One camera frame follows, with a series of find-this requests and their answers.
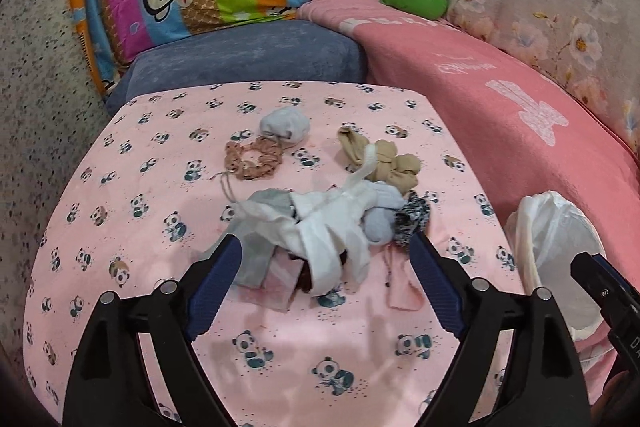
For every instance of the pink rabbit print blanket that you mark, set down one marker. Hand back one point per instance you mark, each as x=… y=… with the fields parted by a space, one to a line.
x=475 y=97

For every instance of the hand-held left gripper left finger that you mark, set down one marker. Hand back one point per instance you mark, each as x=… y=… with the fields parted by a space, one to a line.
x=220 y=277

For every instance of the light blue sock ball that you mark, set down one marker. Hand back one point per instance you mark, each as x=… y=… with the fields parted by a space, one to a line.
x=377 y=224
x=285 y=124

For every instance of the blue-grey cushion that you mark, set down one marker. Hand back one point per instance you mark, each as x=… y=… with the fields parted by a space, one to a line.
x=250 y=57

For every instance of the beige stocking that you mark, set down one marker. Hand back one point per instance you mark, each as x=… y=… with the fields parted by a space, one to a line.
x=392 y=167

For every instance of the white cloth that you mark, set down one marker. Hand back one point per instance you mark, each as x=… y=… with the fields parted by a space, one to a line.
x=325 y=227

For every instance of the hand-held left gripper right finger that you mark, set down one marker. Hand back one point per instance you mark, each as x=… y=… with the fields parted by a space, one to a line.
x=431 y=279

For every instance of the bin with white plastic bag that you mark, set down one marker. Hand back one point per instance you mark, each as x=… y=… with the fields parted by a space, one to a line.
x=550 y=247

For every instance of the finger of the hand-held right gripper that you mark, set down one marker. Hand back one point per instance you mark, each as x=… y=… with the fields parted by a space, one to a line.
x=602 y=287

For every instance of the black white patterned sock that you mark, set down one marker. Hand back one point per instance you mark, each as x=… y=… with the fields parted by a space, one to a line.
x=412 y=217

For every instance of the pink panda print cloth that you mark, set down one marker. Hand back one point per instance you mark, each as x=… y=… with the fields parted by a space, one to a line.
x=165 y=167

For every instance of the small pink cloth piece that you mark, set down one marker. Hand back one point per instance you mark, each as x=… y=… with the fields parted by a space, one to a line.
x=404 y=284

